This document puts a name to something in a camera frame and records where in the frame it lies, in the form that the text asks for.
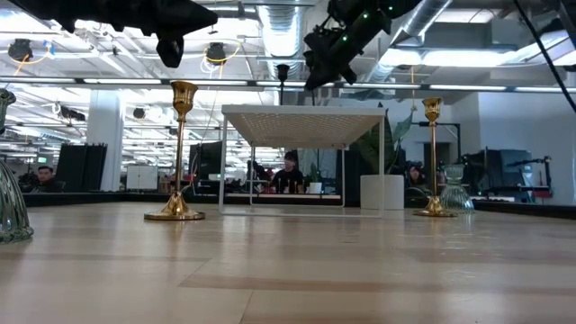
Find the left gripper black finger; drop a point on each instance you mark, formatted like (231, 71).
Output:
(171, 51)
(180, 18)

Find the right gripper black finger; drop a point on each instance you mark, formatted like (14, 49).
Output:
(348, 74)
(320, 74)

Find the gold brass candlestick holder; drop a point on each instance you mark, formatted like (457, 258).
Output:
(175, 211)
(433, 110)

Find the green ribbed glass candle holder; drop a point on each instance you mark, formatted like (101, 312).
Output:
(455, 195)
(11, 211)

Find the long ceiling light strip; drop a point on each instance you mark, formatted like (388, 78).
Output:
(292, 84)

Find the black ceiling device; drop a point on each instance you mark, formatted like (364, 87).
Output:
(20, 49)
(216, 53)

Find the white perforated metal shelf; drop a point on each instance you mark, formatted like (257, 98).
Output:
(301, 126)

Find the green artificial plant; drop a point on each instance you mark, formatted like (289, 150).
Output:
(371, 150)

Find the person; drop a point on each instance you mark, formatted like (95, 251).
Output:
(288, 177)
(46, 173)
(415, 175)

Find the black computer monitor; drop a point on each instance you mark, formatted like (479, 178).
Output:
(207, 159)

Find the small white background pot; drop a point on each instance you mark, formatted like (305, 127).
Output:
(315, 188)

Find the white round plant pot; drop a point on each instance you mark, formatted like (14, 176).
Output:
(382, 193)

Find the white office cabinet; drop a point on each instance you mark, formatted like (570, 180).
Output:
(141, 177)

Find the black office partition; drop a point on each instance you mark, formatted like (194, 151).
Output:
(81, 168)

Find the black scooter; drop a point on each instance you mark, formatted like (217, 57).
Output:
(547, 177)

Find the silver ventilation duct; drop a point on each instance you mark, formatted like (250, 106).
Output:
(281, 36)

